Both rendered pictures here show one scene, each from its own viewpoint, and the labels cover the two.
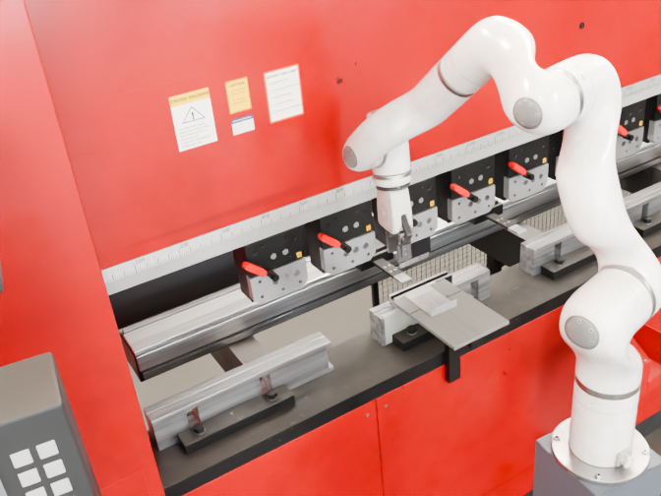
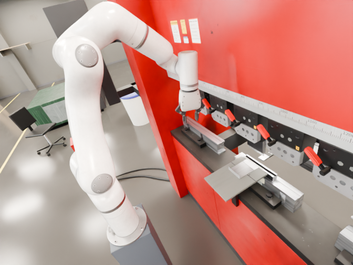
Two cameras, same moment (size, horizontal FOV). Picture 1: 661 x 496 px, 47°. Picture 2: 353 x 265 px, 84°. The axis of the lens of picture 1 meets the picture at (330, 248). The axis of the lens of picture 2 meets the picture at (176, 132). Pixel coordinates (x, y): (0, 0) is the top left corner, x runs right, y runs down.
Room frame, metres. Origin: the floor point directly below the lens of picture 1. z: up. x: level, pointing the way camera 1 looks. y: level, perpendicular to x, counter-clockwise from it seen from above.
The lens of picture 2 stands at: (1.53, -1.02, 1.79)
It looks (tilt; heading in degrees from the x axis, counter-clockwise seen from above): 32 degrees down; 99
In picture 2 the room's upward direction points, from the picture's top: 15 degrees counter-clockwise
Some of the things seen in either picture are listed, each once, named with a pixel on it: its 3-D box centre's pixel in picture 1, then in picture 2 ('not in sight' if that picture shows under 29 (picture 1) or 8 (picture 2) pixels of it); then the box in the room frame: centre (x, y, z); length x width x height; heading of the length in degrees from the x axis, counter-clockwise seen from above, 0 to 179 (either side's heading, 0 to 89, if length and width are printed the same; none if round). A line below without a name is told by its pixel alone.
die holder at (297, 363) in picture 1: (243, 388); (201, 133); (1.52, 0.26, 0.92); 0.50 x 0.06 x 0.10; 119
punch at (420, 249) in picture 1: (413, 247); (256, 144); (1.78, -0.22, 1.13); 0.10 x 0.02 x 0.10; 119
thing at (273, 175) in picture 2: (421, 288); (259, 166); (1.79, -0.24, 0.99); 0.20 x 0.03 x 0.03; 119
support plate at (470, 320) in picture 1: (449, 312); (234, 176); (1.65, -0.30, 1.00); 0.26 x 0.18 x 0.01; 29
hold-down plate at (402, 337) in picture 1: (440, 323); (253, 186); (1.75, -0.29, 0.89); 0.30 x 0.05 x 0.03; 119
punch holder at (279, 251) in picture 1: (270, 260); (204, 98); (1.58, 0.15, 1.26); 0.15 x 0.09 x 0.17; 119
